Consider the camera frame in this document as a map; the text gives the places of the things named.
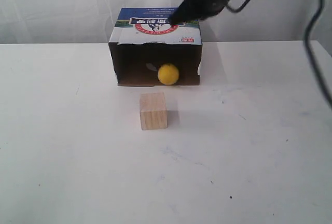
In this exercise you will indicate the wooden cube block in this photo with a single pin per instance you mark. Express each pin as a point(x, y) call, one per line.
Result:
point(153, 111)

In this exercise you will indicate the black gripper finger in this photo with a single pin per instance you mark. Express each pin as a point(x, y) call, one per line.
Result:
point(190, 10)

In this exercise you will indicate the printed cardboard box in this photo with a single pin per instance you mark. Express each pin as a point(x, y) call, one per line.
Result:
point(143, 40)

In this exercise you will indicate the yellow tennis ball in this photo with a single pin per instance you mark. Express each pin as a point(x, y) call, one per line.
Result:
point(168, 74)

